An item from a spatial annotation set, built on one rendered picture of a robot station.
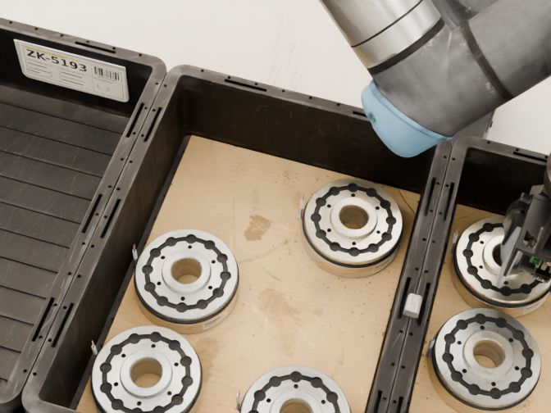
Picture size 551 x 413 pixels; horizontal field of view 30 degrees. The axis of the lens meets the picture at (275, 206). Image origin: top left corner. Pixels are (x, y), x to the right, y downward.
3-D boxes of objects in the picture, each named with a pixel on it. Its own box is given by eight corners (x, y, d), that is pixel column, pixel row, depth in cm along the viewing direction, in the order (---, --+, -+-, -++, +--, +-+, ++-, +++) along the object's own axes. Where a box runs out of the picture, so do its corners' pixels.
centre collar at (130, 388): (135, 342, 97) (134, 339, 96) (182, 363, 96) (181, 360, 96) (110, 387, 95) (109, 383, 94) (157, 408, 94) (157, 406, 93)
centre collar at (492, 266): (489, 230, 105) (490, 227, 104) (536, 247, 104) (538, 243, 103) (475, 270, 102) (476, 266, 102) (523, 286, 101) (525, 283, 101)
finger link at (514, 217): (487, 238, 100) (524, 196, 93) (492, 225, 101) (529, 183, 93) (531, 259, 100) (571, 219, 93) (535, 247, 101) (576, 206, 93)
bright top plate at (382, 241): (318, 170, 109) (318, 168, 108) (411, 195, 108) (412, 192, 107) (292, 250, 104) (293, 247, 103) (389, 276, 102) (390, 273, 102)
